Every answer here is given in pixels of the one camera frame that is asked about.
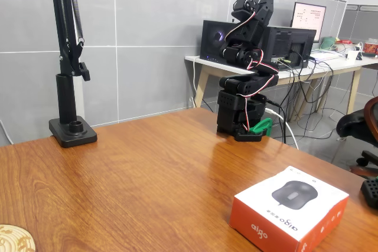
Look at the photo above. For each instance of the black perforated second arm base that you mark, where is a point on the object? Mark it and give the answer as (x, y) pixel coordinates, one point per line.
(370, 193)

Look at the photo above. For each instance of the white papers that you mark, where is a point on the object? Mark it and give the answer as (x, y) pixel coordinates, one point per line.
(325, 55)

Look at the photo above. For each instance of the red packet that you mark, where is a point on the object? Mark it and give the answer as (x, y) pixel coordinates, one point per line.
(344, 41)

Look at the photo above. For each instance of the round wooden coaster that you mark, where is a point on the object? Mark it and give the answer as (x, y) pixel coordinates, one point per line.
(14, 240)

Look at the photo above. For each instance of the white desk wooden legs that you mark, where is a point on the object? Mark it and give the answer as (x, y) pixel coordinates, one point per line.
(212, 64)

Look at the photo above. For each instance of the black computer tower case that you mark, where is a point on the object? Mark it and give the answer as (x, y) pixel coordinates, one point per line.
(280, 42)

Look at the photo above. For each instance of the white orange aigo mouse box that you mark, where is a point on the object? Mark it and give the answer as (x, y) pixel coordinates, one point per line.
(310, 219)

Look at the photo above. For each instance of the small white charger box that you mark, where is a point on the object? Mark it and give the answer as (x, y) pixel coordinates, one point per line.
(352, 55)

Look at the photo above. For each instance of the green bag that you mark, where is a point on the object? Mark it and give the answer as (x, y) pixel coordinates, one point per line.
(327, 43)

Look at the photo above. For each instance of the black desk stand base pole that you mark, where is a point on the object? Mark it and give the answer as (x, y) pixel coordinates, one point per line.
(63, 101)

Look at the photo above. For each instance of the red tin can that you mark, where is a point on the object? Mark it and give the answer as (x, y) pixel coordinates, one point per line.
(370, 48)

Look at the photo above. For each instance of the black office chair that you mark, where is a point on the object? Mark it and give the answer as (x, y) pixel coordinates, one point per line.
(354, 125)

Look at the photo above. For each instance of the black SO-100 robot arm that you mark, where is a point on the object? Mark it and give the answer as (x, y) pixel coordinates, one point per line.
(252, 86)

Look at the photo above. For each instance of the computer monitor white screen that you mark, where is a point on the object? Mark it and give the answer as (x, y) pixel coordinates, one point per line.
(308, 19)

